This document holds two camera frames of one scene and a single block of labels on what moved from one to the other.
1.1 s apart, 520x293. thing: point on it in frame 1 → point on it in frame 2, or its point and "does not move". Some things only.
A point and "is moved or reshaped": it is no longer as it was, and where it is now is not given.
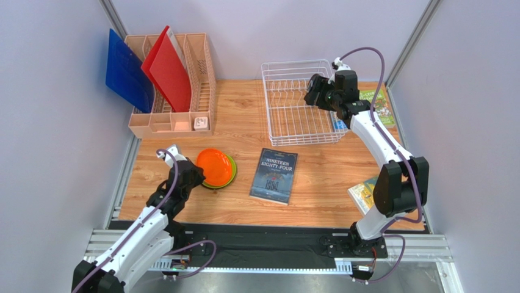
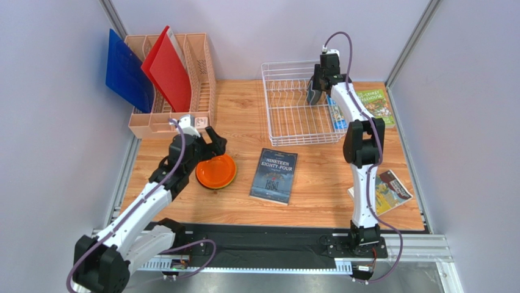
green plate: (232, 176) is moved or reshaped
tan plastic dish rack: (195, 52) does not move
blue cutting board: (124, 75) does not move
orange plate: (216, 166) does not move
